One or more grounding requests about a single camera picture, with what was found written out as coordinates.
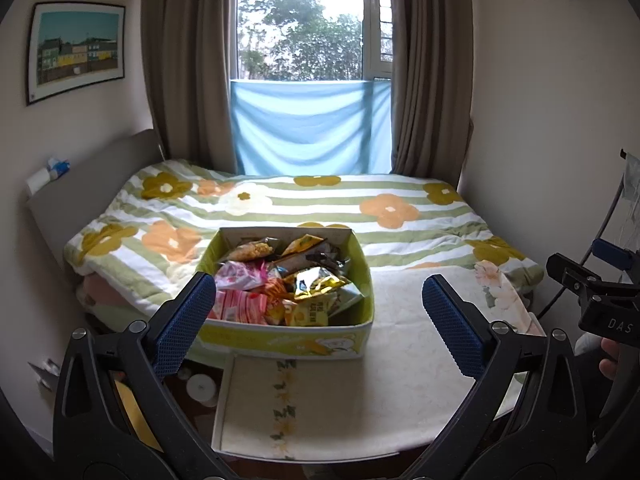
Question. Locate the brown right curtain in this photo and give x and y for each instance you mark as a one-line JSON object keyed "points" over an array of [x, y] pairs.
{"points": [[432, 83]]}

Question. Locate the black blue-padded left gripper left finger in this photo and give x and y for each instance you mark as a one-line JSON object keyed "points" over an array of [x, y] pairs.
{"points": [[114, 418]]}

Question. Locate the grey bed headboard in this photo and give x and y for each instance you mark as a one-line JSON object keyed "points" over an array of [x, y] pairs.
{"points": [[65, 206]]}

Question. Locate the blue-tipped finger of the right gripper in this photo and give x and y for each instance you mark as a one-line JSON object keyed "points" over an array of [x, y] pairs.
{"points": [[621, 258]]}

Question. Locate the yellow triangular snack bag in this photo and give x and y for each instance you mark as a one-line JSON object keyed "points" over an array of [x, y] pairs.
{"points": [[302, 244]]}

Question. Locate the gold chocolate snack bag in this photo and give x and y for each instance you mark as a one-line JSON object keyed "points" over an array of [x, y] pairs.
{"points": [[316, 281]]}

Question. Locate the person's hand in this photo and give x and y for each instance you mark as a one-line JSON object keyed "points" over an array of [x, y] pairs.
{"points": [[608, 365]]}

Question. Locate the pink striped snack bag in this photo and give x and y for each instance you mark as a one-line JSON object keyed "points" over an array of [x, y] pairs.
{"points": [[239, 306]]}

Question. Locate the brown curtain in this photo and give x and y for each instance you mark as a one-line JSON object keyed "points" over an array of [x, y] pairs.
{"points": [[188, 62], [432, 83]]}

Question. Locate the window with trees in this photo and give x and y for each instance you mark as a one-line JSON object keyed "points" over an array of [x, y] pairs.
{"points": [[313, 40]]}

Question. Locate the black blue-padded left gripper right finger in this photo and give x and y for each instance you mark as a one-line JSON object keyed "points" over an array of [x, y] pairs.
{"points": [[520, 419]]}

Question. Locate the floral striped quilt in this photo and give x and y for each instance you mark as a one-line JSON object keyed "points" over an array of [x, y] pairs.
{"points": [[151, 236]]}

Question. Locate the green cardboard snack box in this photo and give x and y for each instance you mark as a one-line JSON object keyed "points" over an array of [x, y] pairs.
{"points": [[335, 326]]}

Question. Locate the framed landscape picture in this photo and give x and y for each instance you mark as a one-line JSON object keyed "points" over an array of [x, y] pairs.
{"points": [[73, 45]]}

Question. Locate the brown left curtain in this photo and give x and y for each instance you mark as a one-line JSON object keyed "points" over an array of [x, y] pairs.
{"points": [[188, 62]]}

